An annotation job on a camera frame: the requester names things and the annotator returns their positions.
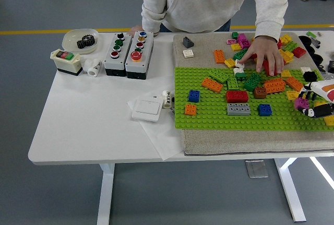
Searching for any orange two-by-four brick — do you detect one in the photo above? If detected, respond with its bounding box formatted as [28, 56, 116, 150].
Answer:
[213, 49, 226, 64]
[284, 76, 305, 92]
[201, 77, 224, 94]
[263, 78, 287, 94]

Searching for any white paper sheet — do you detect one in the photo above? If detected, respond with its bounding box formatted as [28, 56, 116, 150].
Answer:
[127, 86, 185, 161]

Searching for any white table leg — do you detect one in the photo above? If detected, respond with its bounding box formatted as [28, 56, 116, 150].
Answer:
[273, 158, 306, 222]
[97, 162, 115, 225]

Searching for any grey emergency-stop control box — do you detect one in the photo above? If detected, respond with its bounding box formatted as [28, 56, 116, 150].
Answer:
[125, 31, 154, 80]

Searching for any grey two-by-four brick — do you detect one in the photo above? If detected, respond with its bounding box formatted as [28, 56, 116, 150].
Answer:
[226, 103, 252, 116]

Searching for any red two-by-two brick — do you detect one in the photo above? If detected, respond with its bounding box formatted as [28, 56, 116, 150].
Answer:
[291, 46, 307, 58]

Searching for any person's left hand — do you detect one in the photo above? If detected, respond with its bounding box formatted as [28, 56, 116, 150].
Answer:
[239, 36, 285, 76]

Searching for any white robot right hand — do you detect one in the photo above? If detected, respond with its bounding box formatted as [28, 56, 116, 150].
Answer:
[296, 78, 334, 119]

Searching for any cream red-green switch box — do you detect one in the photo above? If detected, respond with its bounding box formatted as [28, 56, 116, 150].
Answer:
[50, 49, 82, 77]

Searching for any person's right hand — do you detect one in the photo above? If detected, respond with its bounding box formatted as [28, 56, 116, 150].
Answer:
[127, 25, 144, 37]

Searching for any small white labelled pipe fitting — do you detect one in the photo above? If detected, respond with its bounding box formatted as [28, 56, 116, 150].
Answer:
[161, 90, 173, 110]

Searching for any metal floor plate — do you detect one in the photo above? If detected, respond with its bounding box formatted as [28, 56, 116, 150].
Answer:
[245, 159, 269, 179]

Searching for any brown two-by-two brick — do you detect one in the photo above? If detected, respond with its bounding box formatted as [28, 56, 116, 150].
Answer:
[254, 86, 268, 99]

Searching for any orange two-by-two brick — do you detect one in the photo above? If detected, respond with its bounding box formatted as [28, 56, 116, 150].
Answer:
[184, 104, 198, 116]

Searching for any blue two-by-two brick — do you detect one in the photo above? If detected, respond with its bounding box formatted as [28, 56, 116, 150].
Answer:
[257, 103, 273, 117]
[188, 90, 201, 103]

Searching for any dark green two-by-four brick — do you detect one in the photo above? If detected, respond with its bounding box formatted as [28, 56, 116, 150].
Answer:
[233, 48, 248, 61]
[244, 72, 263, 92]

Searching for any red two-by-four brick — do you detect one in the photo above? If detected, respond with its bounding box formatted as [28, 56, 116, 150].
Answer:
[225, 90, 249, 103]

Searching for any grey-brown mat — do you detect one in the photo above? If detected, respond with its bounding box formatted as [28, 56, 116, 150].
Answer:
[173, 32, 334, 157]

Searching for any green studded baseplate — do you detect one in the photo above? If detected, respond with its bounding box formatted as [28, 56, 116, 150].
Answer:
[174, 67, 334, 132]

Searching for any black gear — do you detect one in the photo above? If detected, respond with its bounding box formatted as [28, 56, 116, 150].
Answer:
[76, 34, 97, 51]

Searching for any dark grey slope brick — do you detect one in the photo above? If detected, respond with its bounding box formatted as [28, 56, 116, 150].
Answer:
[182, 36, 195, 49]

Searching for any white wall switch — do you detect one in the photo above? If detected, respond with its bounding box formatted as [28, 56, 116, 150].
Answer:
[132, 97, 164, 123]

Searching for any yellow two-by-four brick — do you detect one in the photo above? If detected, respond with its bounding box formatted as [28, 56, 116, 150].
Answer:
[278, 49, 295, 64]

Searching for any light green two-by-four brick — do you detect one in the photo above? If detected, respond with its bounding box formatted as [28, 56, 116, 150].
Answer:
[208, 67, 234, 84]
[283, 41, 299, 53]

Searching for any light green two-by-three brick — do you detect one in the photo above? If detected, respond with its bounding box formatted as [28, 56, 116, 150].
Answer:
[226, 75, 241, 91]

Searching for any large red brick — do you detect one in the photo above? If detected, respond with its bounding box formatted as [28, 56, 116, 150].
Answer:
[262, 59, 285, 76]

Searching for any white pipe tee fitting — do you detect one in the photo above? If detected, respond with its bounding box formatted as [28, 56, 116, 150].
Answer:
[80, 58, 102, 78]

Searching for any grey four-button control box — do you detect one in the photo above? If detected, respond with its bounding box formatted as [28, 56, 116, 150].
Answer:
[103, 33, 133, 77]

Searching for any black two-by-two brick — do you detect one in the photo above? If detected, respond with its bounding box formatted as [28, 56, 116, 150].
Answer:
[303, 70, 318, 82]

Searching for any white oval dish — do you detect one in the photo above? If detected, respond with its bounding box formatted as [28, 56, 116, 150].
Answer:
[62, 28, 100, 55]

